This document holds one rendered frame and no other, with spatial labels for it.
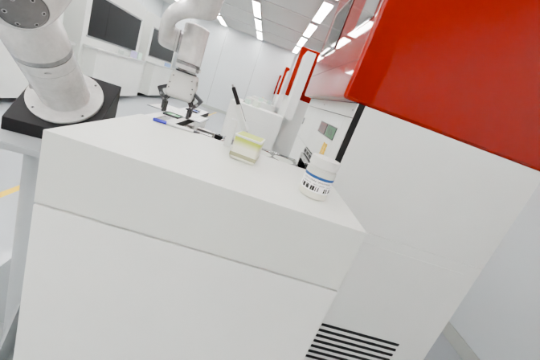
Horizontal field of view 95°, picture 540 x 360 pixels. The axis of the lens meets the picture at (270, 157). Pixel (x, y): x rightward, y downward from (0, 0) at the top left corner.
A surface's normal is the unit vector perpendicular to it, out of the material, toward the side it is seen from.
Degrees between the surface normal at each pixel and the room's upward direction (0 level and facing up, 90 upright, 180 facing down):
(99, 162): 90
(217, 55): 90
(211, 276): 90
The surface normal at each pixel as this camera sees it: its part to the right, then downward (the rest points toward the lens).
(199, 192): 0.02, 0.25
